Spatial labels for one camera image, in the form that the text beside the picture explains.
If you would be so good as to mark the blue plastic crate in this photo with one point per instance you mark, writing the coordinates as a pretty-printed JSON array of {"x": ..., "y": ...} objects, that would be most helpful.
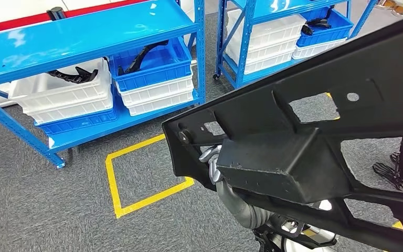
[
  {"x": 153, "y": 76},
  {"x": 80, "y": 123},
  {"x": 326, "y": 36}
]

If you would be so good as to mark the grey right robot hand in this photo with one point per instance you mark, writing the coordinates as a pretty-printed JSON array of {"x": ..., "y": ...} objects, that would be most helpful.
[{"x": 213, "y": 156}]

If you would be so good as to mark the blue metal shelf rack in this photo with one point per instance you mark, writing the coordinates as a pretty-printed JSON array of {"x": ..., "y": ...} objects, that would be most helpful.
[
  {"x": 83, "y": 34},
  {"x": 246, "y": 34}
]

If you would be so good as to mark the large black plastic panel part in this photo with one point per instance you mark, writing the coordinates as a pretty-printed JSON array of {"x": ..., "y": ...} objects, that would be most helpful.
[{"x": 285, "y": 163}]

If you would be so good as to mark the white vehicle body red stripe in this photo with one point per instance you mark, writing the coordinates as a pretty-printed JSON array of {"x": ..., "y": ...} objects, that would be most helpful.
[{"x": 13, "y": 12}]

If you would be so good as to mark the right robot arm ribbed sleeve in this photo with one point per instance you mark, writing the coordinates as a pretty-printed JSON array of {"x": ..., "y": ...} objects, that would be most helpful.
[{"x": 243, "y": 208}]

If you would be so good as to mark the black cylindrical object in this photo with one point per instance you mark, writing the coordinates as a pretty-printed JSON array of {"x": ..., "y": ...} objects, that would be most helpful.
[{"x": 56, "y": 13}]

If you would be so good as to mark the white plastic crate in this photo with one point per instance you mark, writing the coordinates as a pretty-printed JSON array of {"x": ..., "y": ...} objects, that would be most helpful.
[
  {"x": 156, "y": 92},
  {"x": 274, "y": 52},
  {"x": 66, "y": 94},
  {"x": 274, "y": 29},
  {"x": 316, "y": 50},
  {"x": 73, "y": 113},
  {"x": 159, "y": 106},
  {"x": 267, "y": 66}
]

